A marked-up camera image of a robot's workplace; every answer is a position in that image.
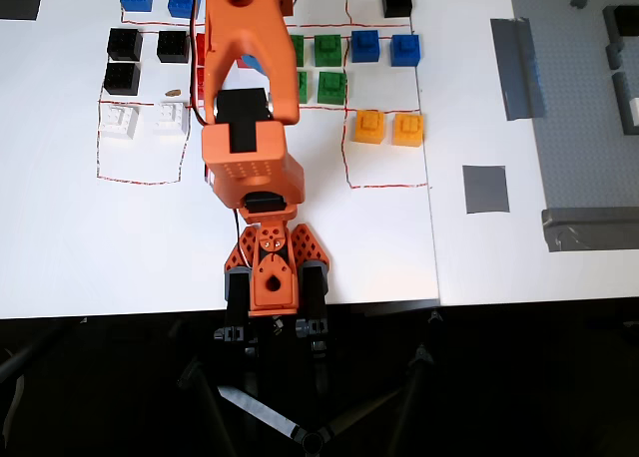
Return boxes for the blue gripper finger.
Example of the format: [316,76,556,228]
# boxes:
[238,52,267,77]

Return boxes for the yellow toy brick block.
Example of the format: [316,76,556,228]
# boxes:
[352,109,385,144]
[391,112,425,148]

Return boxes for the black toy brick block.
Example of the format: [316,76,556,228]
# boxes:
[106,27,144,62]
[156,30,191,64]
[103,61,142,97]
[381,0,413,19]

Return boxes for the white toy brick block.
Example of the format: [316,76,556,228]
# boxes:
[97,103,140,140]
[153,101,190,137]

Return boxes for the grey square tape marker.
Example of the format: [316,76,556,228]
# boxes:
[461,165,511,216]

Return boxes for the black table clamp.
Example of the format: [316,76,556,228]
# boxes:
[223,266,251,343]
[295,259,330,338]

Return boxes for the long grey tape strip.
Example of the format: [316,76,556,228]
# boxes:
[489,16,548,123]

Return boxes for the dark tape patch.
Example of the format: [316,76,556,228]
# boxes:
[0,0,45,22]

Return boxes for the grey studded baseplate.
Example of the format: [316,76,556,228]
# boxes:
[506,0,639,212]

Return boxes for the black tripod stand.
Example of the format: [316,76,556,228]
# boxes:
[174,311,445,457]

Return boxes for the long grey brick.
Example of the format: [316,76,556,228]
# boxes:
[612,71,639,137]

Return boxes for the wide crumpled grey tape strip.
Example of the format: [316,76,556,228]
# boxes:
[541,206,639,253]

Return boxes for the black metal leg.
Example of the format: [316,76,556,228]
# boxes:
[0,321,66,383]

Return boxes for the dark grey brick wall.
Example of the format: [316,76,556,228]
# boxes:
[602,5,639,47]

